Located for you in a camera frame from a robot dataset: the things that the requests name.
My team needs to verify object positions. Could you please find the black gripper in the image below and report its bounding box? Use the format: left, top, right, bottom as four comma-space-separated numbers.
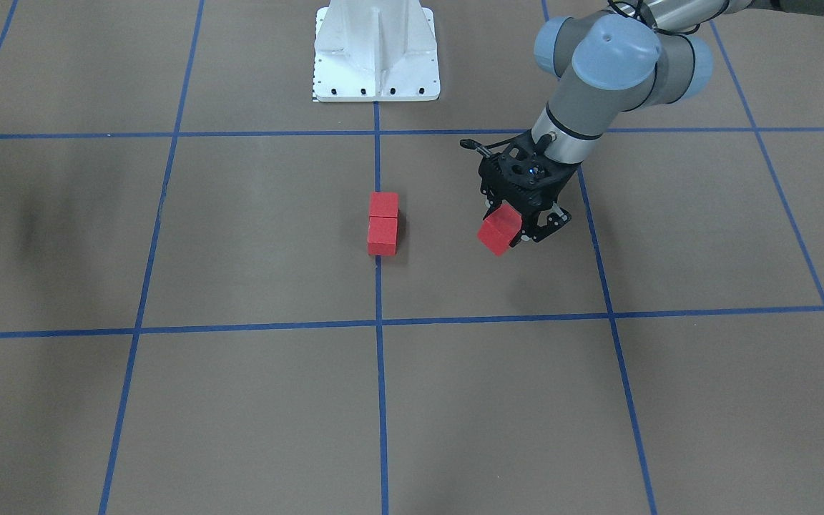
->
460, 130, 579, 245

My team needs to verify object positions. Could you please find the red block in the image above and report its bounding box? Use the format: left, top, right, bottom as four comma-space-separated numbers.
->
366, 216, 399, 255
477, 203, 522, 255
368, 192, 400, 218

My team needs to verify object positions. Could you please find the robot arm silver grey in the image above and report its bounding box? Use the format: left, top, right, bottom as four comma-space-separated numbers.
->
460, 1, 824, 255

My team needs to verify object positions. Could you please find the white camera pillar mount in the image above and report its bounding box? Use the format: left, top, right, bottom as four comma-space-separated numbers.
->
312, 1, 441, 102

